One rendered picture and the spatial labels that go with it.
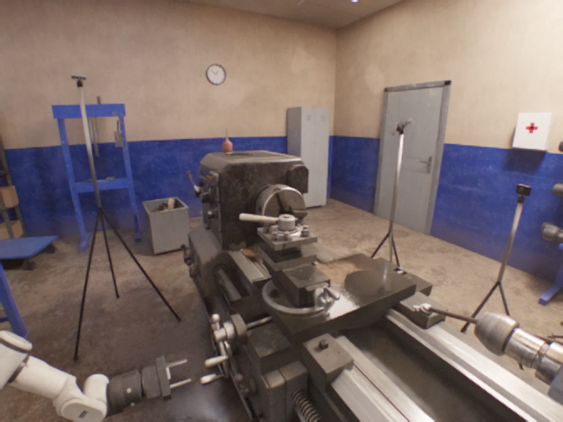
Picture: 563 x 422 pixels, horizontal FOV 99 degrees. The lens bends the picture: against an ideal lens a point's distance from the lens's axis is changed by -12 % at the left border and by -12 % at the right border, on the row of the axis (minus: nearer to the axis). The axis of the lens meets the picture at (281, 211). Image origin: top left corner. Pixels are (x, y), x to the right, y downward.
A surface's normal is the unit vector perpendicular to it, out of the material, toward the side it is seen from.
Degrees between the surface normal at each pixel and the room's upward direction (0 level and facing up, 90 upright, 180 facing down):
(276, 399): 90
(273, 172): 90
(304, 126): 90
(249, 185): 90
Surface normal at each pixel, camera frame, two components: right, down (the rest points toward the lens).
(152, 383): 0.35, -0.43
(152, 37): 0.46, 0.26
